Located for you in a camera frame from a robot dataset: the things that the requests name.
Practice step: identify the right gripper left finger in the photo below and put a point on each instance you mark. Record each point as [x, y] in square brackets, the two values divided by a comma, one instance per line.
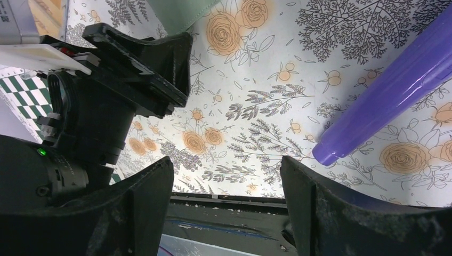
[126, 218]

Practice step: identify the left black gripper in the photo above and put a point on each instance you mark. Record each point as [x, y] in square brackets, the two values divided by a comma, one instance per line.
[152, 76]

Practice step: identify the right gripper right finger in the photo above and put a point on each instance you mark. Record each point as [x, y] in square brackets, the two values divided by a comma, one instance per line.
[332, 219]

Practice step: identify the green card holder wallet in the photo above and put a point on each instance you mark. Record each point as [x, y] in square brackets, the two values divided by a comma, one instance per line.
[176, 16]

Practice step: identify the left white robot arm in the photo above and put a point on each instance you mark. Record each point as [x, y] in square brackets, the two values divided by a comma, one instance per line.
[75, 156]

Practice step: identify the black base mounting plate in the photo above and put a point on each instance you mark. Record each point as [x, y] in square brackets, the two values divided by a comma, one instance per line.
[256, 225]

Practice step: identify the green white chessboard mat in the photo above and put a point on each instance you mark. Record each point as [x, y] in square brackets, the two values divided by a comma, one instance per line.
[27, 96]

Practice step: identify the floral table mat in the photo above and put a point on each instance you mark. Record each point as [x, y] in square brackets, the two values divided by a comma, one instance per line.
[269, 77]

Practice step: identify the purple cylinder tube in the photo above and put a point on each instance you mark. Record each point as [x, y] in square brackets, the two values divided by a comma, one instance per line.
[419, 69]

